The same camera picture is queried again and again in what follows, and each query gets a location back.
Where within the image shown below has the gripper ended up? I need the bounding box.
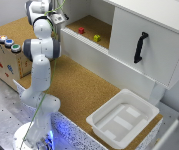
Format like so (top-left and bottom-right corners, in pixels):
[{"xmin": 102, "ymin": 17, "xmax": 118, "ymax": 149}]
[{"xmin": 52, "ymin": 12, "xmax": 70, "ymax": 25}]

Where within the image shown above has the pink block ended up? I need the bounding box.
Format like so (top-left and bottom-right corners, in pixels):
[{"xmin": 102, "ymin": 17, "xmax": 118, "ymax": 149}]
[{"xmin": 77, "ymin": 26, "xmax": 86, "ymax": 35}]

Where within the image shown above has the yellow block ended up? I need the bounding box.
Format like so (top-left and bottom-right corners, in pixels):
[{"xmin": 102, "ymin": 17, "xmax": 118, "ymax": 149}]
[{"xmin": 93, "ymin": 34, "xmax": 102, "ymax": 43}]

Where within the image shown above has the white cabinet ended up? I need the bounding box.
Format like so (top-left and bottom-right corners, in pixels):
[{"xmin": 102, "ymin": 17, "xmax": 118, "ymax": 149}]
[{"xmin": 59, "ymin": 0, "xmax": 179, "ymax": 107}]

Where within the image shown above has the green button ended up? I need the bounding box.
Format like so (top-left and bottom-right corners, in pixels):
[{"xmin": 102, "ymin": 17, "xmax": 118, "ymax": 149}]
[{"xmin": 10, "ymin": 43, "xmax": 22, "ymax": 54}]

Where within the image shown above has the blue button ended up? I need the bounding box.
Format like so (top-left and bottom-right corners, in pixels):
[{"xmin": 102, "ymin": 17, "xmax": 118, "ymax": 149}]
[{"xmin": 4, "ymin": 38, "xmax": 15, "ymax": 48}]

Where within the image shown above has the red button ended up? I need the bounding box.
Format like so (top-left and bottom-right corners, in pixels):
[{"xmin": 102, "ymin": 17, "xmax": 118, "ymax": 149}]
[{"xmin": 0, "ymin": 34, "xmax": 8, "ymax": 44}]

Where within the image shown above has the wooden drawer box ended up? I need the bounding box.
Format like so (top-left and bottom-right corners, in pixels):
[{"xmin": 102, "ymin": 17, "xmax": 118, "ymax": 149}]
[{"xmin": 0, "ymin": 16, "xmax": 39, "ymax": 92}]

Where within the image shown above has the white sliding door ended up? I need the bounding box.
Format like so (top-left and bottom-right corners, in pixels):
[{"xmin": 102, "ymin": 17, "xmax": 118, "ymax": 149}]
[{"xmin": 108, "ymin": 6, "xmax": 179, "ymax": 90}]

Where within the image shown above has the white plastic box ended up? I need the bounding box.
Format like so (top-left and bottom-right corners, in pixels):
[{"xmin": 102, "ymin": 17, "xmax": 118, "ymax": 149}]
[{"xmin": 85, "ymin": 88, "xmax": 160, "ymax": 149}]

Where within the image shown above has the green cable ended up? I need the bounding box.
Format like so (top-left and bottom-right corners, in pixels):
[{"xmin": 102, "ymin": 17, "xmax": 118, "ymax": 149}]
[{"xmin": 23, "ymin": 0, "xmax": 67, "ymax": 150}]

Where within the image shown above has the black door handle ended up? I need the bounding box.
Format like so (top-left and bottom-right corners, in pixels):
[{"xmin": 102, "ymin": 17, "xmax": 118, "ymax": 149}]
[{"xmin": 133, "ymin": 31, "xmax": 149, "ymax": 64}]

